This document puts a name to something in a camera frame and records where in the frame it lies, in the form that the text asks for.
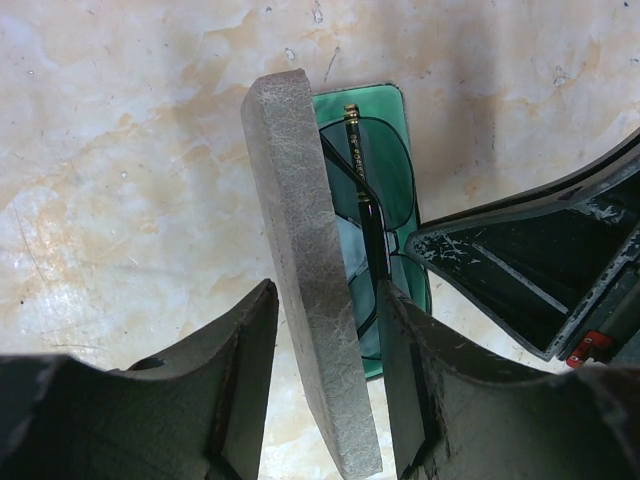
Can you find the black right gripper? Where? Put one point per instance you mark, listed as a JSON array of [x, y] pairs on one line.
[[564, 284]]

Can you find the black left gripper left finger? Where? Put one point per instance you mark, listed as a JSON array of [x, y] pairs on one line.
[[195, 410]]

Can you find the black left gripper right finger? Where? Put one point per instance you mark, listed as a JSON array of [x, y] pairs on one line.
[[459, 411]]

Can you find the light blue cleaning cloth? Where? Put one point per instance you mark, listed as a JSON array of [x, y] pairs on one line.
[[359, 283]]

